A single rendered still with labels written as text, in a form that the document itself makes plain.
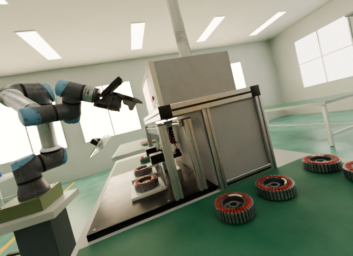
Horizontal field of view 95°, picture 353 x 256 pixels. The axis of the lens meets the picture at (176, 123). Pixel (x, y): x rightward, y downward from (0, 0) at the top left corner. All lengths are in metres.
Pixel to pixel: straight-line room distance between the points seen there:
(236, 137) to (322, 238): 0.38
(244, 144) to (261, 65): 7.38
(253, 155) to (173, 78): 0.47
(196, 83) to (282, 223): 0.57
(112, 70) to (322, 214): 5.72
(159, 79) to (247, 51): 7.18
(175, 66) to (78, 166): 5.31
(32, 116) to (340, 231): 0.97
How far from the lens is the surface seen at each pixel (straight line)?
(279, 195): 0.60
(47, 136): 1.26
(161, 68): 0.73
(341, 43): 7.23
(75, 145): 5.75
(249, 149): 0.75
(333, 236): 0.52
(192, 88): 0.74
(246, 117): 0.74
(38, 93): 1.21
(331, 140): 3.60
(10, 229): 1.27
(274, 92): 8.20
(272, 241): 0.49
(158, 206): 0.66
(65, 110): 0.86
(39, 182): 1.29
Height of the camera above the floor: 1.06
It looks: 2 degrees down
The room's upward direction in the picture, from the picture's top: 14 degrees counter-clockwise
